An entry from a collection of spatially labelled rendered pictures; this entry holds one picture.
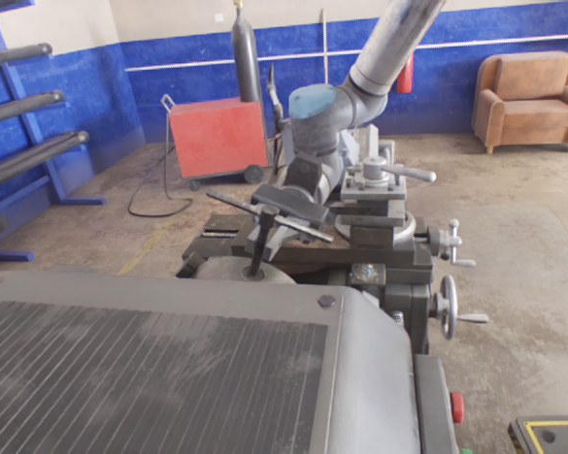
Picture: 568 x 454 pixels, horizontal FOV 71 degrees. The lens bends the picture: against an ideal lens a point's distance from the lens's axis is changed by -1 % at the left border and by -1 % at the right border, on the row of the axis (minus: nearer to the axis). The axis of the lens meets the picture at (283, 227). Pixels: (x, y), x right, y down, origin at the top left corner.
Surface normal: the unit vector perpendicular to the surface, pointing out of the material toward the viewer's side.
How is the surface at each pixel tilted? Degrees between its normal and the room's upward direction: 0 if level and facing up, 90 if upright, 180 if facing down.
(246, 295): 0
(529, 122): 90
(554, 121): 90
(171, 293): 0
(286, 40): 90
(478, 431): 0
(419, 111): 90
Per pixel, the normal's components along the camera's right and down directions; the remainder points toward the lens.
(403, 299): -0.20, 0.50
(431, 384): -0.10, -0.87
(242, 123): 0.15, 0.48
